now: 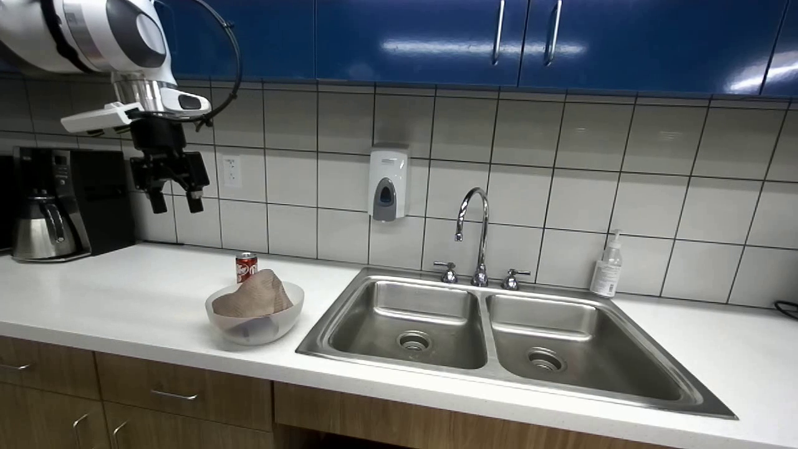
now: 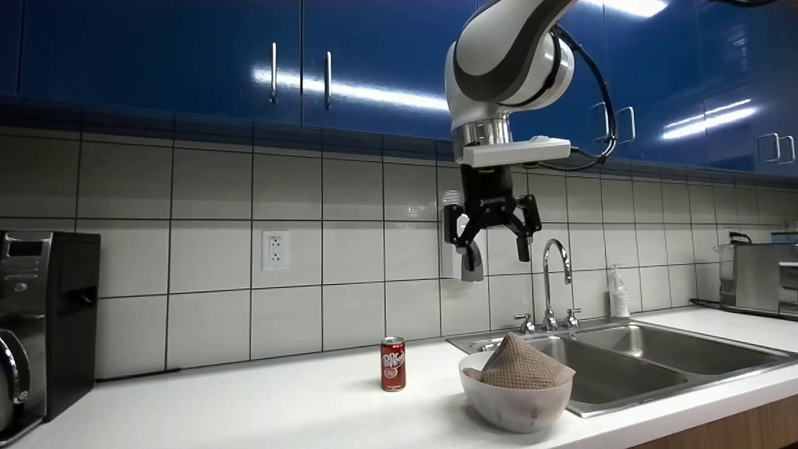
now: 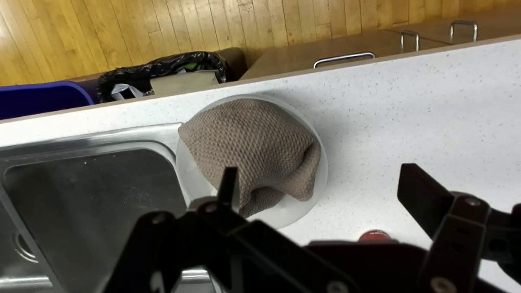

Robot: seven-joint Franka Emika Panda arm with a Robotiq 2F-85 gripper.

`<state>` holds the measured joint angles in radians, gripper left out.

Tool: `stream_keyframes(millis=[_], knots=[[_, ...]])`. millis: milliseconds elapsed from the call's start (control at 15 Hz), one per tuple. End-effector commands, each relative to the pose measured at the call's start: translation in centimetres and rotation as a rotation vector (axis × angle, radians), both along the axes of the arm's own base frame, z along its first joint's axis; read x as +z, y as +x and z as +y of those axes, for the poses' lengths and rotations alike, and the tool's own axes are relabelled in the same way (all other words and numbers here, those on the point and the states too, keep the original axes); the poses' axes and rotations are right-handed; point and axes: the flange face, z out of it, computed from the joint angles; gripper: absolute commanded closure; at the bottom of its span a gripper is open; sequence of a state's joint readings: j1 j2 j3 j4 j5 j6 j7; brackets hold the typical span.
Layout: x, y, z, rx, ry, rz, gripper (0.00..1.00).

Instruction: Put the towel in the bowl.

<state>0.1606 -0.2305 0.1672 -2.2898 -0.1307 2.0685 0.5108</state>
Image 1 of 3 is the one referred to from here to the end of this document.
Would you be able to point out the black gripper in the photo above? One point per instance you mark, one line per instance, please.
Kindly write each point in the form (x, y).
(163, 158)

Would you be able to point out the brown cloth towel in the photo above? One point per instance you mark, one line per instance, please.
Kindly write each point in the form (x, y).
(253, 299)

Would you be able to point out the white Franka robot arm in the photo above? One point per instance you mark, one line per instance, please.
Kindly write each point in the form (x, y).
(82, 32)

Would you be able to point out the translucent white plastic bowl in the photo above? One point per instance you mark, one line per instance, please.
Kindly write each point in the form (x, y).
(287, 319)

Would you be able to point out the black coffee maker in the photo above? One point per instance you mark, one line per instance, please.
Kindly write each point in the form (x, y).
(100, 207)

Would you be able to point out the red soda can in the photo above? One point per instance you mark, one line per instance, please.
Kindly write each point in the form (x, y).
(246, 262)

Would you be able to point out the steel coffee carafe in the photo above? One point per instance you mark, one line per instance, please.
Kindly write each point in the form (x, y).
(41, 227)

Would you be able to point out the blue glossy cabinet door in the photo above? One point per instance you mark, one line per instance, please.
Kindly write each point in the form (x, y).
(276, 37)
(789, 50)
(648, 41)
(415, 41)

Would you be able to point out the wooden drawer front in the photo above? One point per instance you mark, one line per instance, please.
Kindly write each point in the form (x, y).
(190, 389)
(50, 369)

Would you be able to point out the wooden lower cabinet door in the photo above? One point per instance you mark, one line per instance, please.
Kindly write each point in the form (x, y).
(41, 420)
(190, 434)

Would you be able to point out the chrome gooseneck faucet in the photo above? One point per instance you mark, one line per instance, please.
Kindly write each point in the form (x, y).
(479, 240)

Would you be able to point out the wooden sink front panel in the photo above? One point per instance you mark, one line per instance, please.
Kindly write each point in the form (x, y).
(415, 424)

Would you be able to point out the stainless steel double sink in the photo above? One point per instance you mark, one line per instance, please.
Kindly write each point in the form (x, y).
(500, 336)

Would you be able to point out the clear soap pump bottle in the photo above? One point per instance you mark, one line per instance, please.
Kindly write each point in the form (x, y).
(606, 269)

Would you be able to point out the white wall outlet plate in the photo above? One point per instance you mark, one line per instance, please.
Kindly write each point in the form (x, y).
(229, 173)

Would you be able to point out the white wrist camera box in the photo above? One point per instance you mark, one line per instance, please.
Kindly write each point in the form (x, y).
(100, 118)

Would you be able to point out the white wall soap dispenser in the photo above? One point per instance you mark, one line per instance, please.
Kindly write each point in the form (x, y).
(387, 182)

